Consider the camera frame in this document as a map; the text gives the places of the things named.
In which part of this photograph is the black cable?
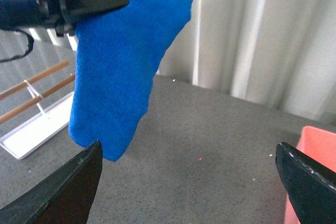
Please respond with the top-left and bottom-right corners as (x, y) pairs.
(0, 28), (35, 63)

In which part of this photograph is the blue microfiber cloth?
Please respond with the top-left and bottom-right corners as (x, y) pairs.
(68, 0), (193, 161)

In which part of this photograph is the white pleated curtain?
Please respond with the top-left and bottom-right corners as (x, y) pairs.
(158, 0), (335, 125)

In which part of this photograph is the white rack with wooden rods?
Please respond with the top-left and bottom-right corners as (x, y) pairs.
(1, 60), (75, 160)

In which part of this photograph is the pink plastic bin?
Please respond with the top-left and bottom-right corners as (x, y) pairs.
(284, 126), (335, 223)

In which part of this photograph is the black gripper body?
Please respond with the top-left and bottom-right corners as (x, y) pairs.
(1, 0), (75, 37)

